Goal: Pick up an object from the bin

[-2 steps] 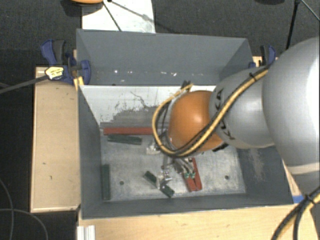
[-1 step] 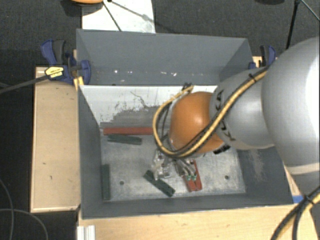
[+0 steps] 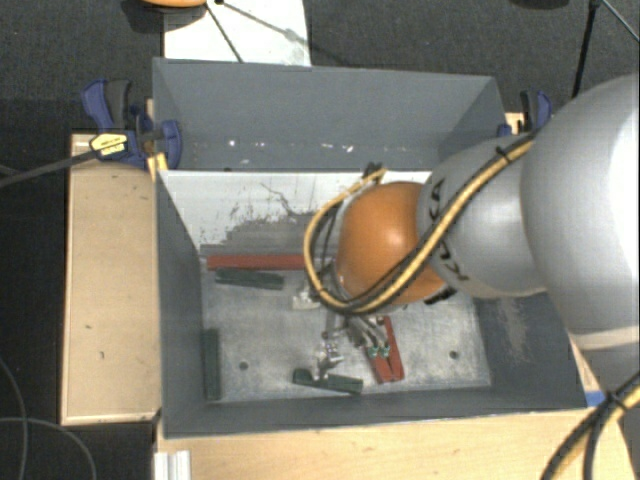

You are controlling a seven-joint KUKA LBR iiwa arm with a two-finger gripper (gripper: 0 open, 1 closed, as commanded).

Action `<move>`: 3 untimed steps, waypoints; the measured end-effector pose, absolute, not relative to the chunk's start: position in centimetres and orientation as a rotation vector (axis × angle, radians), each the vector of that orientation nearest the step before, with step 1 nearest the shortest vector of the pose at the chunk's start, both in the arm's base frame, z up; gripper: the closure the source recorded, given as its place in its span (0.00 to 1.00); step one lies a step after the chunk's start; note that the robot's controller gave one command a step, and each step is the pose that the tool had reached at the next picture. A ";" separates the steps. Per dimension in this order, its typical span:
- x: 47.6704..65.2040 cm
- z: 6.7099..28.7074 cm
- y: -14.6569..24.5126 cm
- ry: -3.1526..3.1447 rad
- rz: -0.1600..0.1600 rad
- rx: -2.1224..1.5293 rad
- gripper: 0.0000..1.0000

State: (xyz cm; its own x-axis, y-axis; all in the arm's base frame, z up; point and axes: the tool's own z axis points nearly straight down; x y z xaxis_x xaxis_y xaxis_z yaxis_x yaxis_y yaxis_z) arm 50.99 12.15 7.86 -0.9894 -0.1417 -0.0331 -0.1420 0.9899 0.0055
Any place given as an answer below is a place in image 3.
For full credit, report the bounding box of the dark green flat block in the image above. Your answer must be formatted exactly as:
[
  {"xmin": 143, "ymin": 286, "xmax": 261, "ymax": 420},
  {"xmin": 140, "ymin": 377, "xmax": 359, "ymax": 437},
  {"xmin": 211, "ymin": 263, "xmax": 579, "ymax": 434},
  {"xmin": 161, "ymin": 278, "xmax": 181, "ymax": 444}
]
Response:
[
  {"xmin": 291, "ymin": 368, "xmax": 365, "ymax": 396},
  {"xmin": 200, "ymin": 327, "xmax": 223, "ymax": 402},
  {"xmin": 214, "ymin": 268, "xmax": 286, "ymax": 290}
]

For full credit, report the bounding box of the red-brown flat block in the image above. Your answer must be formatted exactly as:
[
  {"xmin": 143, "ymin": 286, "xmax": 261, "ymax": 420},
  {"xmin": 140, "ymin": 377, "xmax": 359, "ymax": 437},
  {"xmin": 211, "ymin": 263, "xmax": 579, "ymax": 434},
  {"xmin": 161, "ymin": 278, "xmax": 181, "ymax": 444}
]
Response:
[
  {"xmin": 368, "ymin": 315, "xmax": 406, "ymax": 385},
  {"xmin": 205, "ymin": 253, "xmax": 307, "ymax": 271}
]

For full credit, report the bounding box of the grey metal bin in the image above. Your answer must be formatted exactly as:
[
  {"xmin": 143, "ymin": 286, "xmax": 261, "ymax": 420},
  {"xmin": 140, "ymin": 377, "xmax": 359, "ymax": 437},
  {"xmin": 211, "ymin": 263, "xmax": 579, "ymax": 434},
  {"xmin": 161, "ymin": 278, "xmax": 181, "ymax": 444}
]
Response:
[{"xmin": 149, "ymin": 56, "xmax": 589, "ymax": 439}]

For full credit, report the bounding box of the pale wood board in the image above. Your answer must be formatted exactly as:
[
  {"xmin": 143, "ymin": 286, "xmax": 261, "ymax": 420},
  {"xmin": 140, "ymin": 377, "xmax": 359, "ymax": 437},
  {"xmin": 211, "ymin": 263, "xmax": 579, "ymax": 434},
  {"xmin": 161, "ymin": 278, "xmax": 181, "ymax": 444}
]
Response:
[{"xmin": 59, "ymin": 130, "xmax": 164, "ymax": 427}]

